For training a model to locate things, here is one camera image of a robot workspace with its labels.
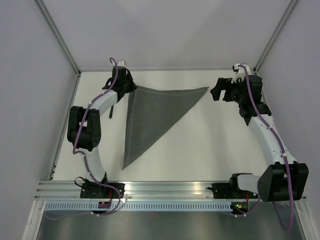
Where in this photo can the wrist white camera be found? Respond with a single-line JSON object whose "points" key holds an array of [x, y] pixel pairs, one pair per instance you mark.
{"points": [[240, 70], [121, 63]]}

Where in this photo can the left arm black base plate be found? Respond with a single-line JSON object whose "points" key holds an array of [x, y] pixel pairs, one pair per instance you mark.
{"points": [[91, 190]]}

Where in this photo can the grey cloth napkin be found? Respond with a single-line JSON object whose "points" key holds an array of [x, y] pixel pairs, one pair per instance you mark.
{"points": [[151, 113]]}

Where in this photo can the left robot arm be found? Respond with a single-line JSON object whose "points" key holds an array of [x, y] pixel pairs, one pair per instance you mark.
{"points": [[84, 123]]}

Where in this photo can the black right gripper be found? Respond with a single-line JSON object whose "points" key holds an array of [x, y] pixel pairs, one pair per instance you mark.
{"points": [[224, 84]]}

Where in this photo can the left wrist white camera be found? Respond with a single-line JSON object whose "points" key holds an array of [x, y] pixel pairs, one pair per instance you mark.
{"points": [[121, 63]]}

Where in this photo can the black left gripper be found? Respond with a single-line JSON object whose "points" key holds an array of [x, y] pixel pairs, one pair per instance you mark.
{"points": [[133, 86]]}

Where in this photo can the aluminium front rail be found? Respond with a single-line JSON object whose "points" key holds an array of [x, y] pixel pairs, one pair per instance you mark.
{"points": [[147, 191]]}

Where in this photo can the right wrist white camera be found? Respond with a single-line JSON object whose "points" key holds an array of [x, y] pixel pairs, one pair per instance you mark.
{"points": [[240, 70]]}

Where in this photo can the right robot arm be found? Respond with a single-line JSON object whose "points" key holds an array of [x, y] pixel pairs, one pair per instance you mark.
{"points": [[283, 174]]}

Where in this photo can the right aluminium frame post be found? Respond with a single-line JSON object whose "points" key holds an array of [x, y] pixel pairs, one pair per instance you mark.
{"points": [[276, 33]]}

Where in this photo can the white slotted cable duct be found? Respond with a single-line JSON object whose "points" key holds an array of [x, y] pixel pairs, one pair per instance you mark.
{"points": [[156, 206]]}

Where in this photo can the left aluminium frame post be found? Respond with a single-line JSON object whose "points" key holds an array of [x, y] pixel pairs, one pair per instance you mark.
{"points": [[57, 35]]}

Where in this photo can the gold fork green handle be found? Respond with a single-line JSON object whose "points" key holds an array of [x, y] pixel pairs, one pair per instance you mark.
{"points": [[111, 112]]}

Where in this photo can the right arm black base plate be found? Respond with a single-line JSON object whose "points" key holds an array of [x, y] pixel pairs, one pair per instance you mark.
{"points": [[233, 191]]}

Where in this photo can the aluminium frame post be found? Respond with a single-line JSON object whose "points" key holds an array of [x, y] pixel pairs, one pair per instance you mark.
{"points": [[276, 33], [57, 35]]}

